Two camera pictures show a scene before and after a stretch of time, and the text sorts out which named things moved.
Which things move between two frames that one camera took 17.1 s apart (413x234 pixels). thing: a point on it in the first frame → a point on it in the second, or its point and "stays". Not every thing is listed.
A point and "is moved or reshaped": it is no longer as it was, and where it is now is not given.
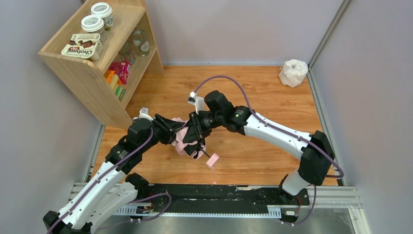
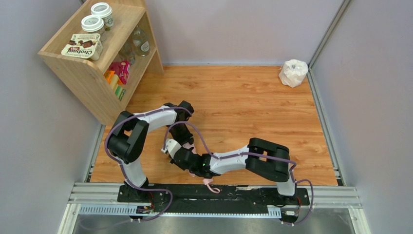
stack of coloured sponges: (114, 82) stays
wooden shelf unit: (106, 54) stays
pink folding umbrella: (179, 145) is moved or reshaped
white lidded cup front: (92, 24) stays
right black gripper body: (196, 126) → (180, 154)
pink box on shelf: (122, 68) stays
